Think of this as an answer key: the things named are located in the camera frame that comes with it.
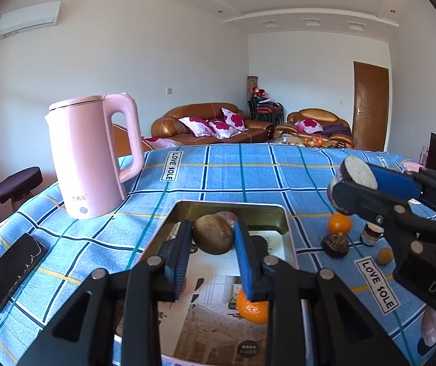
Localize small tan round fruit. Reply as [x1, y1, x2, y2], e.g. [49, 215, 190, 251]
[377, 248, 394, 266]

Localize brown kiwi fruit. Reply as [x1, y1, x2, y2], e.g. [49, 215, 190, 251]
[192, 214, 234, 255]

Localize person right hand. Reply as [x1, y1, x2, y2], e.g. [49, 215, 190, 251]
[421, 307, 436, 347]

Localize large orange in tin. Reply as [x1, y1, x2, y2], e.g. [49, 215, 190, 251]
[236, 288, 269, 325]

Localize printed paper in tin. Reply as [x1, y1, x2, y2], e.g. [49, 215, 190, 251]
[115, 228, 287, 366]

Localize pink metal tin box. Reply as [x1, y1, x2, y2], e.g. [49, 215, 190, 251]
[113, 199, 299, 366]

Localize coffee table with fruit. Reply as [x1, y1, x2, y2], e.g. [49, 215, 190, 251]
[271, 134, 347, 149]

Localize brown leather armchair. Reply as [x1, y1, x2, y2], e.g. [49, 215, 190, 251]
[273, 108, 355, 149]

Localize purple passion fruit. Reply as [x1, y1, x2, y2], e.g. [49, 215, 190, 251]
[214, 211, 239, 227]

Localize brown wooden door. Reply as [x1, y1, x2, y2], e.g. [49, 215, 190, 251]
[353, 61, 390, 151]

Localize stacked chairs in corner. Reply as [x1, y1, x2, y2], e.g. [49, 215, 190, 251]
[247, 76, 284, 126]

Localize blue plaid tablecloth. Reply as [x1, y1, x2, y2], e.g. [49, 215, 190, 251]
[0, 144, 436, 365]

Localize brown leather chair back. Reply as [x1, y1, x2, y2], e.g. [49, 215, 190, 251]
[111, 122, 154, 158]

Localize brown leather long sofa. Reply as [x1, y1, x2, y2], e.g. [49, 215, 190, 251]
[151, 102, 273, 145]

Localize black smartphone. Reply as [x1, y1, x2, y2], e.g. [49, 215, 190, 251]
[0, 233, 47, 312]

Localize pink electric kettle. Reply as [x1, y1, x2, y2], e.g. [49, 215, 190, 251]
[45, 93, 144, 220]

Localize purple stool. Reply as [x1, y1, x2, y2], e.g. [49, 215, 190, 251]
[0, 167, 43, 212]

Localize white air conditioner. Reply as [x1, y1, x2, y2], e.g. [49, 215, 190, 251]
[0, 1, 62, 37]

